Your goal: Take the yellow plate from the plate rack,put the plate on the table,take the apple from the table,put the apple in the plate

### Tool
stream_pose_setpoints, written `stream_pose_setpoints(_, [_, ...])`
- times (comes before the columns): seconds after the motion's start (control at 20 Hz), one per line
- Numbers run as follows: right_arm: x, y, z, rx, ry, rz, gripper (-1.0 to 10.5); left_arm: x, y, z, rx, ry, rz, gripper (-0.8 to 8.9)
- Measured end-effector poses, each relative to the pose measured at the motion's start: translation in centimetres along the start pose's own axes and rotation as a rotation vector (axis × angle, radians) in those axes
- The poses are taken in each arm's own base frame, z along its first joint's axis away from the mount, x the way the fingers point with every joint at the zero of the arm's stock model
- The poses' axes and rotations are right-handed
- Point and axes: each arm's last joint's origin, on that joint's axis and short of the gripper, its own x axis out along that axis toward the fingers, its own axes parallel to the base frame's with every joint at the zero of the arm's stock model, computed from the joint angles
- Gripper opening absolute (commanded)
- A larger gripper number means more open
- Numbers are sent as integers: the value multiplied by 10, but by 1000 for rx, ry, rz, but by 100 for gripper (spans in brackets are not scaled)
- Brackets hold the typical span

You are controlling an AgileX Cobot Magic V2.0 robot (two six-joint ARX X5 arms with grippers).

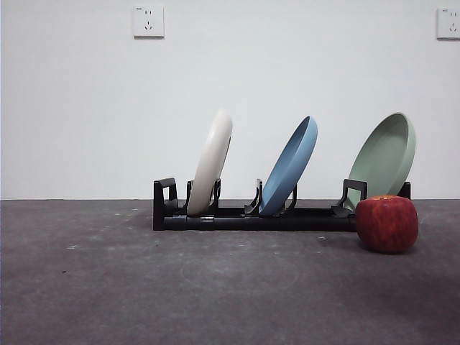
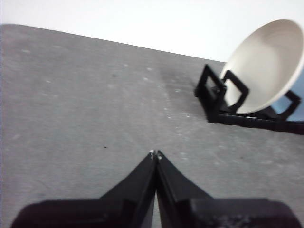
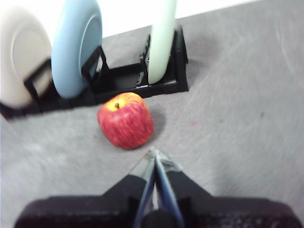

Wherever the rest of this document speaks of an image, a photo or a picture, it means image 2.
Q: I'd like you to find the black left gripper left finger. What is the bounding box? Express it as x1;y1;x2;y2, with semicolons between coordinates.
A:
10;149;157;228

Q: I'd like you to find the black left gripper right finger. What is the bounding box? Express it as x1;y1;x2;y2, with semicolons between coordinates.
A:
155;149;303;228

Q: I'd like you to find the pale yellow plate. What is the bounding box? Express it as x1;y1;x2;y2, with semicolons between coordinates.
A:
219;19;304;114

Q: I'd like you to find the black plate rack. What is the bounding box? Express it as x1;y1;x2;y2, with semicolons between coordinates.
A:
194;64;304;135

